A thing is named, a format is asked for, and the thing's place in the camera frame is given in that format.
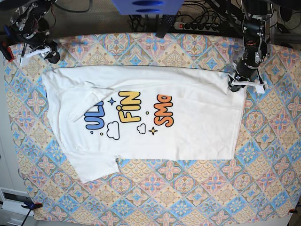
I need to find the patterned tile tablecloth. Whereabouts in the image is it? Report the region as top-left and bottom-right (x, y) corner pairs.
(0, 45), (301, 226)

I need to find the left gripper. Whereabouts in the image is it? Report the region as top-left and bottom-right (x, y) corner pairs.
(228, 74), (246, 92)

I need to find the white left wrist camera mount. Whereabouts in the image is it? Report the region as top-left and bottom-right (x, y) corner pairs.
(233, 81), (268, 94)

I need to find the orange black clamp left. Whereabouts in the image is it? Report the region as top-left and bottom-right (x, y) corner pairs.
(21, 202), (43, 211)

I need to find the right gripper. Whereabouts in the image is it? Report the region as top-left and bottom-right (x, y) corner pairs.
(43, 42), (59, 63)

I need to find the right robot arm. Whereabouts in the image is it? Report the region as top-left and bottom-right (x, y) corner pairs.
(9, 0), (60, 66)

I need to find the red black clamp top left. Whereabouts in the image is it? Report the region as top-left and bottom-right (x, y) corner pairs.
(0, 25), (15, 62)

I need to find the white power strip red switch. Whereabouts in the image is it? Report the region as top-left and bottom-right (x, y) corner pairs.
(174, 22), (220, 32)

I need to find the blue plastic box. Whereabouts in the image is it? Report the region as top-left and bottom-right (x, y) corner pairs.
(112, 0), (184, 15)

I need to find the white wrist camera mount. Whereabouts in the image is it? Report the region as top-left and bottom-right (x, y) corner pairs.
(17, 47), (51, 67)
(233, 81), (268, 94)

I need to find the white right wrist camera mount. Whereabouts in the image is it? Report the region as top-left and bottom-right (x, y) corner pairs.
(17, 47), (51, 67)

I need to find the black remote-like device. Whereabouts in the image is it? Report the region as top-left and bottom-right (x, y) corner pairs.
(155, 15), (176, 39)

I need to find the orange clamp right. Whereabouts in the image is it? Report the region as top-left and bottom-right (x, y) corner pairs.
(289, 209), (298, 214)

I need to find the white printed T-shirt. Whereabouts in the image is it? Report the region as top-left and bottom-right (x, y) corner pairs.
(42, 65), (246, 183)

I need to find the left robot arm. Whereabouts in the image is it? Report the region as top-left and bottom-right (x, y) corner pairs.
(226, 0), (270, 94)

